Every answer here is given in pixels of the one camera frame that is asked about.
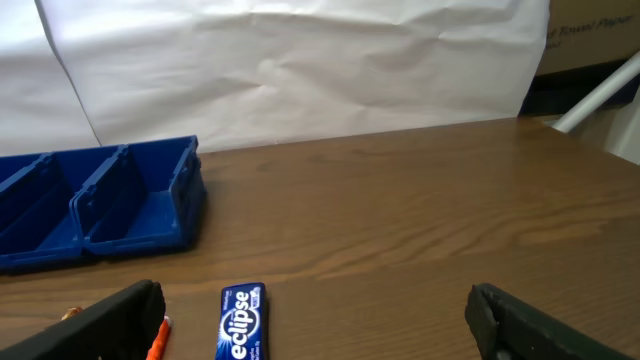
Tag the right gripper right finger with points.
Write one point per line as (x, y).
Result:
(525, 335)

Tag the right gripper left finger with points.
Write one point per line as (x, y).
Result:
(100, 330)

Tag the orange candy box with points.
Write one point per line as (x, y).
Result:
(159, 345)

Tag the blue candy pack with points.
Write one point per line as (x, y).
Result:
(242, 325)

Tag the gold wrapped candy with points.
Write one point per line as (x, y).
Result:
(72, 313)

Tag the blue tray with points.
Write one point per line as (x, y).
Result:
(150, 220)

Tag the white metal pole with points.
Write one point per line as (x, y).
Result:
(595, 95)

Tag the brown cardboard box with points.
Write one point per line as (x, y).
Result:
(590, 35)

